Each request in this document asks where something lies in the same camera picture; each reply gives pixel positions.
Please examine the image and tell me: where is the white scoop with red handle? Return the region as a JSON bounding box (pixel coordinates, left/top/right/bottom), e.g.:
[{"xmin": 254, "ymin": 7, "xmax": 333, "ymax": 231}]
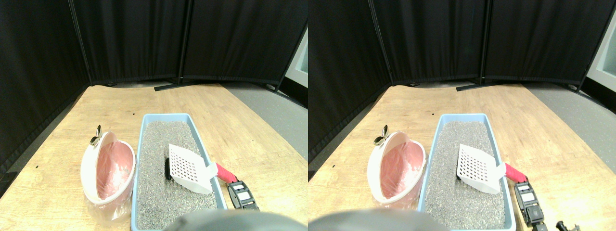
[
  {"xmin": 456, "ymin": 143, "xmax": 528, "ymax": 195},
  {"xmin": 168, "ymin": 143, "xmax": 238, "ymax": 195}
]

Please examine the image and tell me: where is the blue litter tray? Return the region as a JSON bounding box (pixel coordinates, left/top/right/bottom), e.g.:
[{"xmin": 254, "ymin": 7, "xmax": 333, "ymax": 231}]
[
  {"xmin": 131, "ymin": 114, "xmax": 228, "ymax": 231},
  {"xmin": 417, "ymin": 114, "xmax": 516, "ymax": 231}
]

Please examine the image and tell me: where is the white bin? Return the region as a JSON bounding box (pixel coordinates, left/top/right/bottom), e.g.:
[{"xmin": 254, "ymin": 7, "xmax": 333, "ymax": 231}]
[
  {"xmin": 367, "ymin": 125, "xmax": 427, "ymax": 210},
  {"xmin": 80, "ymin": 125, "xmax": 138, "ymax": 225}
]

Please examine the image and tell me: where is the white shelf unit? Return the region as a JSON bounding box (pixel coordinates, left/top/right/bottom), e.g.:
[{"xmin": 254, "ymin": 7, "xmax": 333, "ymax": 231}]
[
  {"xmin": 285, "ymin": 30, "xmax": 308, "ymax": 88},
  {"xmin": 587, "ymin": 26, "xmax": 616, "ymax": 92}
]

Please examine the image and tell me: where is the curtain stand foot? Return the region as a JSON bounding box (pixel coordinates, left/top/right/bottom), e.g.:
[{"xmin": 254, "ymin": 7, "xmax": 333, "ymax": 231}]
[
  {"xmin": 154, "ymin": 79, "xmax": 203, "ymax": 91},
  {"xmin": 456, "ymin": 78, "xmax": 503, "ymax": 91}
]

